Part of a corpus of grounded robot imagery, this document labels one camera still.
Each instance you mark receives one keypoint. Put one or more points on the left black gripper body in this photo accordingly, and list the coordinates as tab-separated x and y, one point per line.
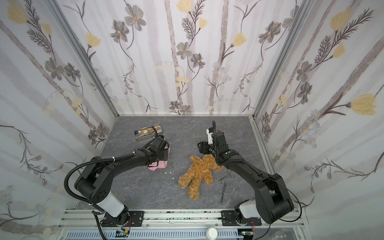
162	149

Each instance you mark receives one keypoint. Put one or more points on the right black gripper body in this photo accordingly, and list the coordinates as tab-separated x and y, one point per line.
204	147

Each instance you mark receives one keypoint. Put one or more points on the pink fleece bear hoodie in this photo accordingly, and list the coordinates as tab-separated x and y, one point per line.
162	160

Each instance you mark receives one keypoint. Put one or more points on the brown teddy bear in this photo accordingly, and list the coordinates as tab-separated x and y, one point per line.
200	170

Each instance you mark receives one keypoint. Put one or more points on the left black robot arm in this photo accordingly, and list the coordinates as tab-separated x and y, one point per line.
95	182

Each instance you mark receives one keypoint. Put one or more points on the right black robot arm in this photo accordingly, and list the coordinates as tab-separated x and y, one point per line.
272	198

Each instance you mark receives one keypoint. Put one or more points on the clear plastic tool box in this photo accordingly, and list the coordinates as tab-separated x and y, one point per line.
148	132

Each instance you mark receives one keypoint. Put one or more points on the small black scissors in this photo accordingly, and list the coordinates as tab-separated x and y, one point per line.
225	184

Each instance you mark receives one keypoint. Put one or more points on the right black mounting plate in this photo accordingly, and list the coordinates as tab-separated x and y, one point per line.
232	218

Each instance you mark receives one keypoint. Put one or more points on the black mounting plate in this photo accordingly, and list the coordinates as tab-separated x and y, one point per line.
132	218
232	218

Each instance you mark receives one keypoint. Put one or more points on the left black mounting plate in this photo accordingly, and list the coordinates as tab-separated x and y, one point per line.
132	218

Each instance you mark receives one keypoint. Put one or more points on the white round cap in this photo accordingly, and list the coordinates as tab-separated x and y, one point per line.
212	234

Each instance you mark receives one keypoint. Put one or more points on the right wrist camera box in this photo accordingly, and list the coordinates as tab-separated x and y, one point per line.
211	135

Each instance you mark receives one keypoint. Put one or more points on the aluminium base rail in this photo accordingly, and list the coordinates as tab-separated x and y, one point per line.
175	225

